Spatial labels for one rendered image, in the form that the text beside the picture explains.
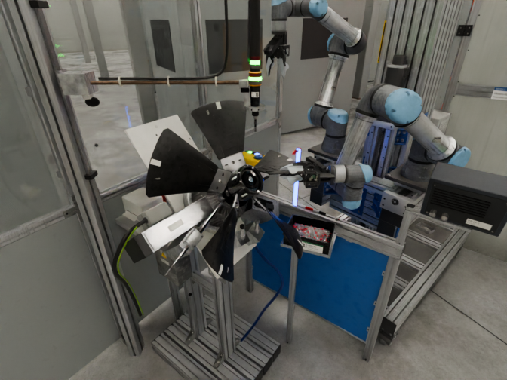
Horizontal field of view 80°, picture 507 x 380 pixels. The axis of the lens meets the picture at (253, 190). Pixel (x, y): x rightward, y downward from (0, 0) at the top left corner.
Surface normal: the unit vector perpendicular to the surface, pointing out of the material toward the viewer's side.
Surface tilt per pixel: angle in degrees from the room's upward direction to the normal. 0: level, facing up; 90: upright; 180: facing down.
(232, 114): 45
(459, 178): 15
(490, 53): 90
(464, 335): 0
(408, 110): 85
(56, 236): 90
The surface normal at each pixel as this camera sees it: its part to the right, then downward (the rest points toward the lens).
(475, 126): -0.60, 0.41
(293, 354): -0.01, -0.87
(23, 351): 0.80, 0.29
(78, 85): -0.04, 0.49
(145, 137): 0.61, -0.33
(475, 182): -0.17, -0.74
